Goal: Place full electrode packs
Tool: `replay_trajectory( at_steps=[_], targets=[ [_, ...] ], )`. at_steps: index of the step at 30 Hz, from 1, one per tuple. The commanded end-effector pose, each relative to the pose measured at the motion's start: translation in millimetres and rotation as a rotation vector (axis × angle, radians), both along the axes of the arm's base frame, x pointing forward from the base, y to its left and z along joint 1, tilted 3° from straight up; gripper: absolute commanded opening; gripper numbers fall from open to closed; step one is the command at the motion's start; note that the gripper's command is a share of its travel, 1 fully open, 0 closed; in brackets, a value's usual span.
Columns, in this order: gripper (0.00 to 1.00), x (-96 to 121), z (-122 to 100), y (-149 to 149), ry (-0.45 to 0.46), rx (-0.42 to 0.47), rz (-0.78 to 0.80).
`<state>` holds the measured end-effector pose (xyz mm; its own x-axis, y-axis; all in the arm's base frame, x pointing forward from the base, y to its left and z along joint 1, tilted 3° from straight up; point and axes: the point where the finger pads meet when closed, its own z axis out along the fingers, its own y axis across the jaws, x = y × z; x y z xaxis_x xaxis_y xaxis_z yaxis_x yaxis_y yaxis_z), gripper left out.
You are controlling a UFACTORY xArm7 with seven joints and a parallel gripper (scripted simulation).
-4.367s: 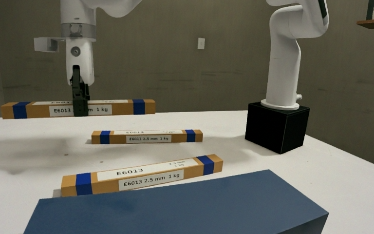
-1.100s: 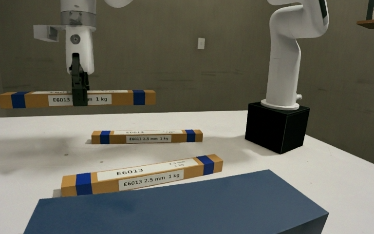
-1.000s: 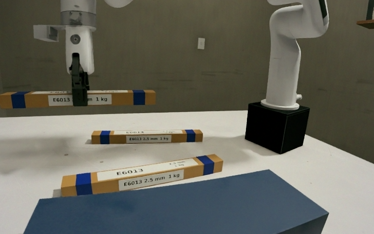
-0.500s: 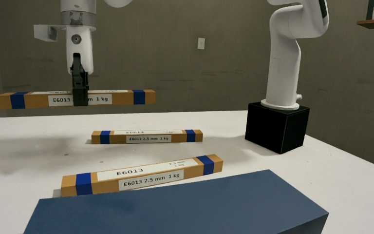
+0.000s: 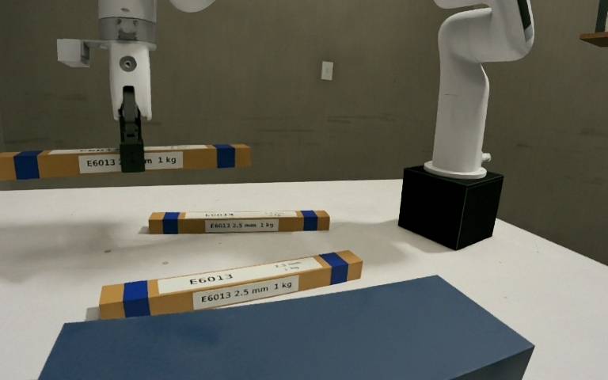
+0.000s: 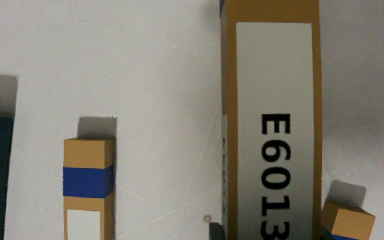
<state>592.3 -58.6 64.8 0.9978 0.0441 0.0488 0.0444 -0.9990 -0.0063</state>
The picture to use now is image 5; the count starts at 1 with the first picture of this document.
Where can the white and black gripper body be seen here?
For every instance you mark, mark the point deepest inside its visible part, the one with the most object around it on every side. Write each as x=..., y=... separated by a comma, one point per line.
x=121, y=74

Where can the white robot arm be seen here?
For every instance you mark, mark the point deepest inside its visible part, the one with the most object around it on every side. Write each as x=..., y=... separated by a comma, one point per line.
x=503, y=32

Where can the tan welding electrode pack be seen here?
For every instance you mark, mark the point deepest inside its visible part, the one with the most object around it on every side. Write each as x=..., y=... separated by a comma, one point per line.
x=209, y=290
x=66, y=163
x=229, y=222

